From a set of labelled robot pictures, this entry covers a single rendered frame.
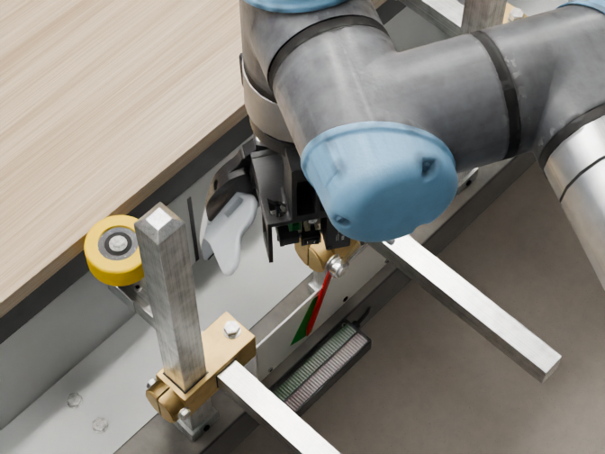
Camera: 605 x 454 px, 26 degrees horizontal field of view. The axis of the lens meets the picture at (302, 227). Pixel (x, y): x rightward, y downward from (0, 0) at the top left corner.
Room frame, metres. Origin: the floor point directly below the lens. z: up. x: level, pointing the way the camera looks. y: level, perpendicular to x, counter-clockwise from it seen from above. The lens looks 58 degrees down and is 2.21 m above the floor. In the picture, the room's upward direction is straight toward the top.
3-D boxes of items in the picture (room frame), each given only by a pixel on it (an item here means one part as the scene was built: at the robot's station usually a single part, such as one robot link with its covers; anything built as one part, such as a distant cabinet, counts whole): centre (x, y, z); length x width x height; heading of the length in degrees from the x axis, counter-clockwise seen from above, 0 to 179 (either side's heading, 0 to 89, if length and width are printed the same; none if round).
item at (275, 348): (0.79, -0.03, 0.75); 0.26 x 0.01 x 0.10; 136
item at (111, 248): (0.78, 0.21, 0.85); 0.08 x 0.08 x 0.11
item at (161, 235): (0.65, 0.13, 0.93); 0.04 x 0.04 x 0.48; 46
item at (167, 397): (0.67, 0.12, 0.81); 0.14 x 0.06 x 0.05; 136
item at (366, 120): (0.44, -0.05, 1.61); 0.11 x 0.11 x 0.08; 19
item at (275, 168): (0.52, 0.00, 1.46); 0.09 x 0.08 x 0.12; 12
